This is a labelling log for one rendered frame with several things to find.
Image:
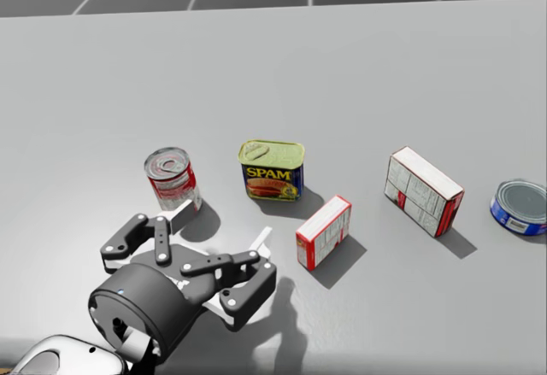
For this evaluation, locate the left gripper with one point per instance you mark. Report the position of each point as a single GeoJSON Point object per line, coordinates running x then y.
{"type": "Point", "coordinates": [145, 302]}

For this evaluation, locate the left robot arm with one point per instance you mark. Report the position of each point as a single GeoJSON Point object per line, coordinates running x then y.
{"type": "Point", "coordinates": [72, 355]}

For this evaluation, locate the red and white can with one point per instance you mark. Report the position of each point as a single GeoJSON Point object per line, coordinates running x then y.
{"type": "Point", "coordinates": [175, 180]}

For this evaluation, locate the green and blue rectangular can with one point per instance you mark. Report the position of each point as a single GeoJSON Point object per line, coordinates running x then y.
{"type": "Point", "coordinates": [273, 176]}

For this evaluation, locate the blue flat can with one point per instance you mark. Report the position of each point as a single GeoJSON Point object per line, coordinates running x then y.
{"type": "Point", "coordinates": [519, 206]}

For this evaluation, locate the small red and white carton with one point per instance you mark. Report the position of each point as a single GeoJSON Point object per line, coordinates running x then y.
{"type": "Point", "coordinates": [322, 234]}

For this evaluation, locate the large red and white carton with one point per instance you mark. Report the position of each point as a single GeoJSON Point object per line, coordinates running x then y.
{"type": "Point", "coordinates": [423, 193]}

